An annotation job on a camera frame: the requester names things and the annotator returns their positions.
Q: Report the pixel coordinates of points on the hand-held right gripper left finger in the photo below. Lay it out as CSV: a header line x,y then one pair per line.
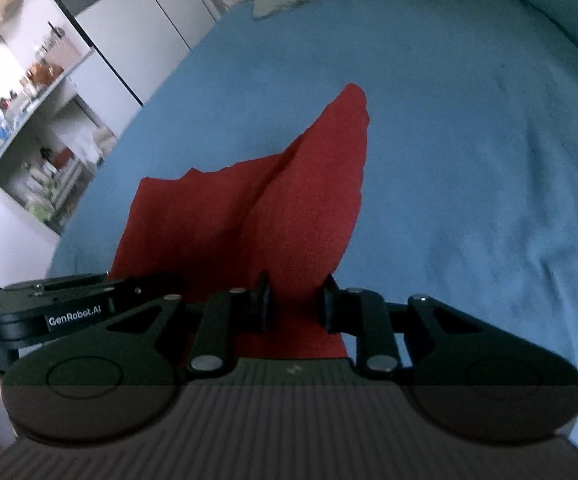
x,y
261,305

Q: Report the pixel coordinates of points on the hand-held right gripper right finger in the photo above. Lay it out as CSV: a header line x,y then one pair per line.
x,y
330,305

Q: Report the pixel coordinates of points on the red knit sweater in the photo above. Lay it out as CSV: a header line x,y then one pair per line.
x,y
249,220

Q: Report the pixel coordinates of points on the white shelf unit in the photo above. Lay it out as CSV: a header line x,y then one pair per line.
x,y
34,150

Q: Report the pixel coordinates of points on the clutter of bottles and jars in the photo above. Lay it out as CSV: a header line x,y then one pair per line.
x,y
24,95

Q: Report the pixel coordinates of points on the white and grey wardrobe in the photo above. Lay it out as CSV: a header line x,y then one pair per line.
x,y
134,25

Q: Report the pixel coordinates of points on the blue duvet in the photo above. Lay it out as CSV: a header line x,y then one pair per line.
x,y
564,15

